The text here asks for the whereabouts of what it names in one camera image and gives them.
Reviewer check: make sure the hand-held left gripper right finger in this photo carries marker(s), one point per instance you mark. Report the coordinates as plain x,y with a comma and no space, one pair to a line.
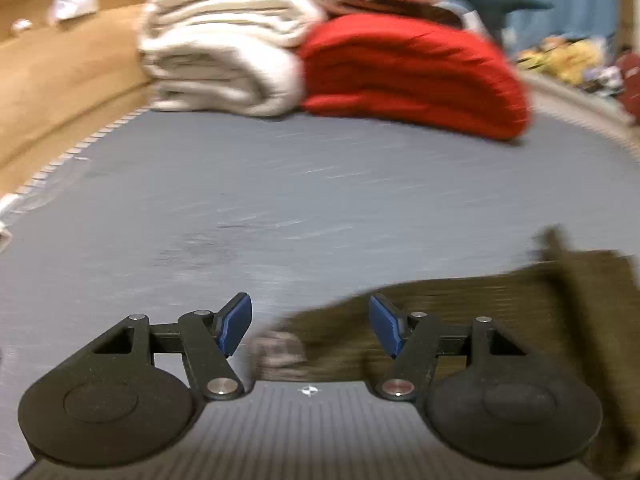
384,324

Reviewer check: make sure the grey bed sheet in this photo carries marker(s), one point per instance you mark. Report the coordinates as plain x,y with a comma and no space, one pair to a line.
280,185

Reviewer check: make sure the wooden headboard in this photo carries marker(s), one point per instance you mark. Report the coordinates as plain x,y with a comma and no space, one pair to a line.
55,85

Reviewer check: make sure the small white round item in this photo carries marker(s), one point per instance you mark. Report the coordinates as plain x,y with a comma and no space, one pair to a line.
21,25

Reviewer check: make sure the folded red blanket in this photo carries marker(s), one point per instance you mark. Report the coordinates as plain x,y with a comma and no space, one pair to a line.
415,75

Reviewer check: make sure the pile of colourful toys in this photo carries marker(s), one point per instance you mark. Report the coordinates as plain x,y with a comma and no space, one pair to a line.
575,60

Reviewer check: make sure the folded white blanket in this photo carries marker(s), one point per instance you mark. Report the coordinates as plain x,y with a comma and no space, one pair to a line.
220,55

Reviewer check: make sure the white crumpled packet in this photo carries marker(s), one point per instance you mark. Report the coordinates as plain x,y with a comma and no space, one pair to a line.
73,5

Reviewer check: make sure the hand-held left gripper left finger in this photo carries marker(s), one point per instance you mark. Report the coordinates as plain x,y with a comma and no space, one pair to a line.
236,324

